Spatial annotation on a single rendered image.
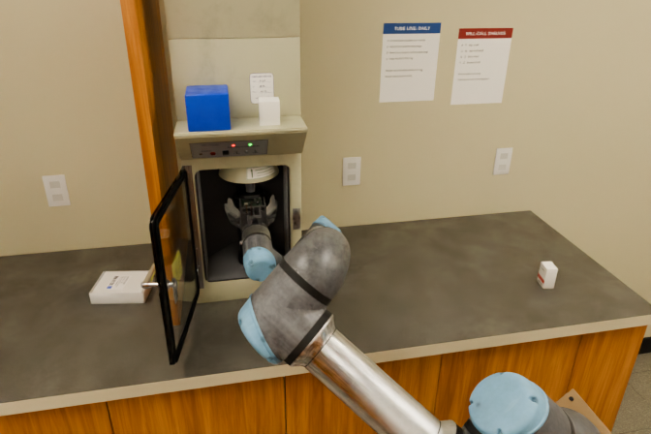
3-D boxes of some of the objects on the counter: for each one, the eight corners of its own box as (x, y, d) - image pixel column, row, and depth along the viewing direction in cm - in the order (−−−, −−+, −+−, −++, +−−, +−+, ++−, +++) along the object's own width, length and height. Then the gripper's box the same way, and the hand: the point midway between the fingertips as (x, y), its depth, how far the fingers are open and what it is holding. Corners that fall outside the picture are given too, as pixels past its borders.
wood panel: (177, 240, 186) (118, -237, 128) (186, 239, 186) (131, -236, 129) (167, 325, 142) (70, -340, 85) (177, 325, 142) (89, -338, 85)
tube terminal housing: (199, 260, 174) (173, 27, 142) (292, 251, 180) (287, 26, 148) (196, 303, 151) (166, 39, 120) (302, 292, 157) (300, 37, 126)
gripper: (293, 215, 132) (283, 180, 149) (216, 222, 129) (215, 185, 146) (293, 242, 136) (283, 205, 153) (218, 249, 133) (217, 210, 150)
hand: (250, 203), depth 151 cm, fingers open, 14 cm apart
